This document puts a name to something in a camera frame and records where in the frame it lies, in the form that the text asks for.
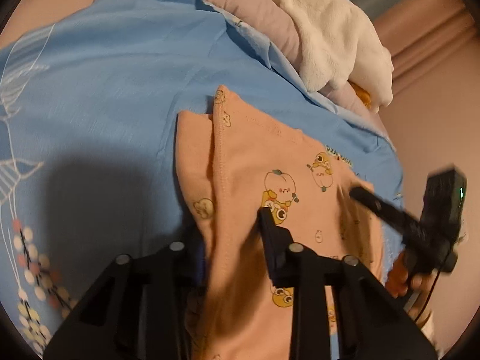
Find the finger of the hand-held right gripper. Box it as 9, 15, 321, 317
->
350, 186, 423, 241

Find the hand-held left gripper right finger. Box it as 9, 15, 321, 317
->
258, 207, 438, 360

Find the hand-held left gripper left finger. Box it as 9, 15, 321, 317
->
43, 230, 209, 360

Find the orange printed long-sleeve shirt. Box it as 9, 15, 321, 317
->
176, 84, 387, 360

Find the person's right hand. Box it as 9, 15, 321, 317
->
387, 253, 433, 298

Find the white goose plush toy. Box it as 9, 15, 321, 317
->
240, 0, 394, 113

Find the pink curtain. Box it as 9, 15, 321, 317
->
369, 0, 479, 94

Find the blue floral blanket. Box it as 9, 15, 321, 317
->
0, 0, 406, 360

